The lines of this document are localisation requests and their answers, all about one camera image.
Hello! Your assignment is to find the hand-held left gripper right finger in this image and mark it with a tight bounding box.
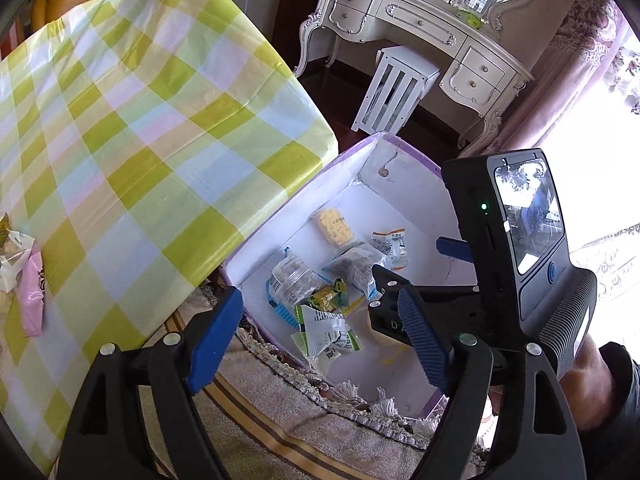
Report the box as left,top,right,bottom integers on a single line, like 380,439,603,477
396,285,588,480

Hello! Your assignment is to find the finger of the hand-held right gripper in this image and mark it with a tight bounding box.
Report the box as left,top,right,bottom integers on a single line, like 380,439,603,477
370,263,417,305
436,237,474,264

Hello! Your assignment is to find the white box purple rim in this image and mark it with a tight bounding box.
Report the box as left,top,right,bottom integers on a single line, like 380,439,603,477
220,131,493,423

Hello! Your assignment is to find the white lace curtain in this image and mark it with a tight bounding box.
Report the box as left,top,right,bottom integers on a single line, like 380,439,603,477
570,222,640,306

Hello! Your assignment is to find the clear yellow cracker packet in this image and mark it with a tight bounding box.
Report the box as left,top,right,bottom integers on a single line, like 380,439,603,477
314,206,357,247

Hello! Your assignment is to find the green checked tablecloth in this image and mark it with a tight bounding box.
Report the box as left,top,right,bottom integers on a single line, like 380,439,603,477
0,0,341,478

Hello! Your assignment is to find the white green snack packet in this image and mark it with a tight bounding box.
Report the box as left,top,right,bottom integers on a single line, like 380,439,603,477
291,305,362,362

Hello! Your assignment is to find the pink snack packet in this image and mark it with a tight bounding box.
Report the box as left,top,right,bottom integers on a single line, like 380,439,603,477
19,244,49,339

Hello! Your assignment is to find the small green pack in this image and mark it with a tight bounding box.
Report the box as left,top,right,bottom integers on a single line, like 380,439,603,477
454,6,485,27

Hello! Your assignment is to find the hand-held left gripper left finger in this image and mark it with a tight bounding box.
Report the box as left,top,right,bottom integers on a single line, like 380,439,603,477
57,286,246,480

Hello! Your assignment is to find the white slatted stool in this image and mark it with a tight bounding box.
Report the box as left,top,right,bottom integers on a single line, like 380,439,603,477
351,45,442,134

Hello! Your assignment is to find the tasselled seat cover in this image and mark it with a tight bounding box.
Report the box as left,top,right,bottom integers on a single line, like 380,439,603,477
220,325,481,456

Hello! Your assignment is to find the person's right hand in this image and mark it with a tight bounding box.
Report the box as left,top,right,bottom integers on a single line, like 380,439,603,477
559,332,620,432

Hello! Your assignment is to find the striped beige towel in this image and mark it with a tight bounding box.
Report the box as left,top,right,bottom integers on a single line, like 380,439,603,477
132,307,501,480

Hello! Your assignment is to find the white ornate dressing table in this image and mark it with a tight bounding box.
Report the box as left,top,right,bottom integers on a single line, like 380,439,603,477
292,0,537,159

